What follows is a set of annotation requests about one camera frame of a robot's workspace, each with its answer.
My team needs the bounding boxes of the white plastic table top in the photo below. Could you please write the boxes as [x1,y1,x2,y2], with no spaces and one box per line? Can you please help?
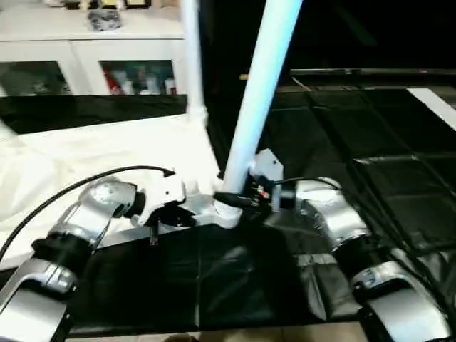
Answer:
[0,106,244,271]

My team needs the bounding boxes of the white plastic table leg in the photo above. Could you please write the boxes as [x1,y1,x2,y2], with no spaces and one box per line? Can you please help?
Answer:
[212,0,304,229]
[0,115,18,143]
[179,0,209,126]

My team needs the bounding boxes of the black work mat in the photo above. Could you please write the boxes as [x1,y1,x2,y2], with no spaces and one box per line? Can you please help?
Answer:
[0,73,456,334]

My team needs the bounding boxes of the red labelled package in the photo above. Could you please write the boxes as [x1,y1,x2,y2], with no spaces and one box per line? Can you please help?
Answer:
[106,69,122,95]

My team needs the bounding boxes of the white glass-door cabinet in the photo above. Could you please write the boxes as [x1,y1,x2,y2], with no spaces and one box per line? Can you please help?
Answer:
[0,6,188,97]

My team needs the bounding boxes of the white flat strip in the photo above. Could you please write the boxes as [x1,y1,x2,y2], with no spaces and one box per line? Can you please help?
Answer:
[405,87,456,133]

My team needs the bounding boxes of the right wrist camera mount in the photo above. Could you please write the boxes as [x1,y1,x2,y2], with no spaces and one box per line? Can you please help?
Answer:
[253,148,286,213]

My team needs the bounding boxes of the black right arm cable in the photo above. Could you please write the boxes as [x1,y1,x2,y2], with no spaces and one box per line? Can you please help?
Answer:
[277,176,456,321]

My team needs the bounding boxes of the black metal rail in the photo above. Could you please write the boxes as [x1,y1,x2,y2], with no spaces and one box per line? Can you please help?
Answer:
[290,68,456,76]

